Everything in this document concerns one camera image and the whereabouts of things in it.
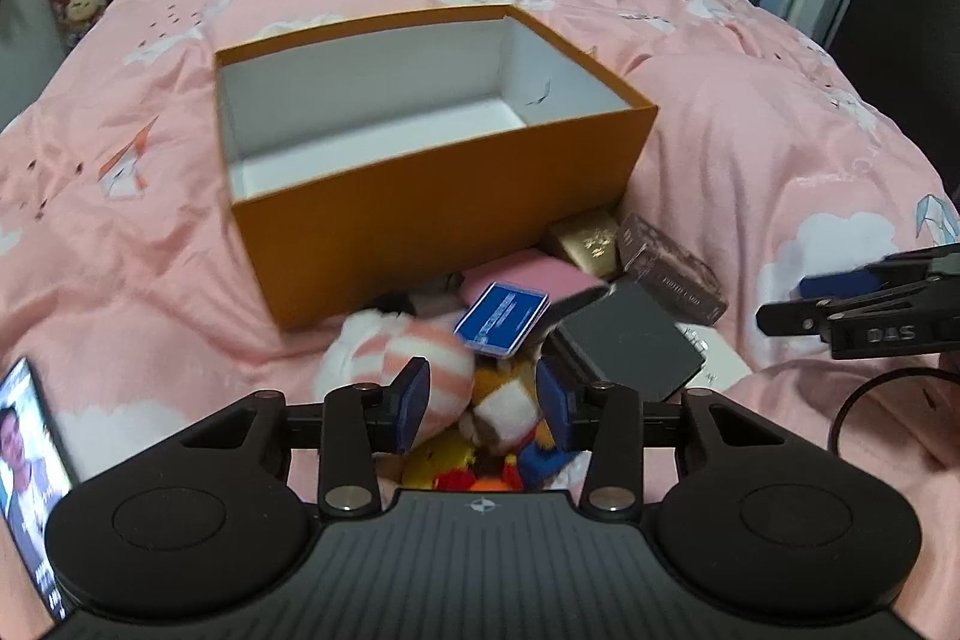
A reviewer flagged white striped plush puppy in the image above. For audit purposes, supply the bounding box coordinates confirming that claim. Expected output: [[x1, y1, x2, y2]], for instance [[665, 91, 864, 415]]
[[313, 310, 475, 445]]

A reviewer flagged black square gift box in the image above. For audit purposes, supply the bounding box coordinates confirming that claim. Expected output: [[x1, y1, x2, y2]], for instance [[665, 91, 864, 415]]
[[544, 282, 704, 403]]

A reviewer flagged white box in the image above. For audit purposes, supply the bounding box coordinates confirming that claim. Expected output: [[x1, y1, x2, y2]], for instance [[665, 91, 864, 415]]
[[677, 323, 752, 393]]

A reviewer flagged blue card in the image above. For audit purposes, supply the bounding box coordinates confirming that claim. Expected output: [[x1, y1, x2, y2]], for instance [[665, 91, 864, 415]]
[[454, 282, 550, 358]]

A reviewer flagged illustrated dark card box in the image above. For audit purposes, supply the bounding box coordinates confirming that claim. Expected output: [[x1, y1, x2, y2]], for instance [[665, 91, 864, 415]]
[[617, 214, 727, 326]]

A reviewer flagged pink zip pouch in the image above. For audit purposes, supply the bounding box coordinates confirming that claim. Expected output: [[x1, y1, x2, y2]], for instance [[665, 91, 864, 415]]
[[459, 250, 608, 310]]

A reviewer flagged gold box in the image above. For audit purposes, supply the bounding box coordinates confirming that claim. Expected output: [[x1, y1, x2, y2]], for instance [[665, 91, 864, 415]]
[[545, 209, 620, 280]]

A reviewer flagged orange white fox plush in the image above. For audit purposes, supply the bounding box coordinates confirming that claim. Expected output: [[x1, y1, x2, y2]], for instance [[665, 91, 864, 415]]
[[457, 358, 542, 454]]

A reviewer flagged orange cardboard box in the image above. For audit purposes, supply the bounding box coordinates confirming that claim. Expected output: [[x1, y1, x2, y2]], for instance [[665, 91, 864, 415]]
[[215, 4, 658, 331]]

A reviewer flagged pink cloud-print duvet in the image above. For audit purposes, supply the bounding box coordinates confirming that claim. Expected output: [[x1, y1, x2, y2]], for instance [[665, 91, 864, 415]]
[[2, 0, 958, 638]]

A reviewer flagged smartphone with lit screen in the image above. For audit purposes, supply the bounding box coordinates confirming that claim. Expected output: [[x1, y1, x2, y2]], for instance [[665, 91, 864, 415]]
[[2, 357, 73, 622]]

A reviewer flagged black cable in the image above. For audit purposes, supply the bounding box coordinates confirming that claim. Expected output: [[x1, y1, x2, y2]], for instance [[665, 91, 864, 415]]
[[826, 365, 960, 458]]

